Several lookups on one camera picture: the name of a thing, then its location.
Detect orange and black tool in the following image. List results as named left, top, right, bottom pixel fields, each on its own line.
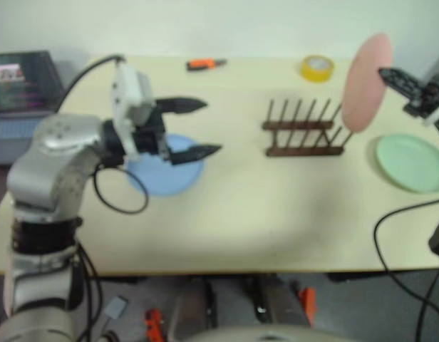
left=143, top=309, right=164, bottom=342
left=299, top=286, right=318, bottom=327

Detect orange and black pliers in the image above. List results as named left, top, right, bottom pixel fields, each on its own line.
left=185, top=58, right=229, bottom=73

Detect open laptop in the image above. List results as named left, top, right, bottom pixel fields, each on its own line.
left=0, top=51, right=66, bottom=165

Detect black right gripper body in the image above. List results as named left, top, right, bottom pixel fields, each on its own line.
left=403, top=78, right=439, bottom=119

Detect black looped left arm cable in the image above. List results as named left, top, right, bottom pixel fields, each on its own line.
left=93, top=165, right=150, bottom=216

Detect dark grey furniture piece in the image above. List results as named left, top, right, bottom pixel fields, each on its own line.
left=420, top=48, right=439, bottom=143

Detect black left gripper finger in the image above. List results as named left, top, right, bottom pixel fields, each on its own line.
left=167, top=142, right=224, bottom=166
left=155, top=96, right=209, bottom=117

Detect yellow tape roll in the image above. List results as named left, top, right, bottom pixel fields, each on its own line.
left=299, top=54, right=336, bottom=84

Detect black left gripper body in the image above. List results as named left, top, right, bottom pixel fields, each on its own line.
left=133, top=109, right=172, bottom=163

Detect blue plate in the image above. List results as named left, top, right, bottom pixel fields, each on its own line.
left=125, top=133, right=207, bottom=197

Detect pale rounded robot torso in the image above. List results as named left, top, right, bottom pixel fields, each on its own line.
left=190, top=325, right=353, bottom=342

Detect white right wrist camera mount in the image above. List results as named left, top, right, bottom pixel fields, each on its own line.
left=423, top=105, right=439, bottom=127

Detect grey power adapter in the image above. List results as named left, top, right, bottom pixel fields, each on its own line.
left=105, top=295, right=130, bottom=321

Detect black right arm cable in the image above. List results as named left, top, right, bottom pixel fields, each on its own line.
left=373, top=197, right=439, bottom=342

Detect brown wooden dish rack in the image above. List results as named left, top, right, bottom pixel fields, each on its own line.
left=261, top=98, right=349, bottom=158

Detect green plate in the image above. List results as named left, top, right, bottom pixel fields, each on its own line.
left=375, top=133, right=439, bottom=195

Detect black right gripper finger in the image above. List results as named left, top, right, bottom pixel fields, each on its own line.
left=378, top=66, right=428, bottom=105

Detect red plate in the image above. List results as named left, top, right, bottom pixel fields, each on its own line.
left=340, top=33, right=393, bottom=135

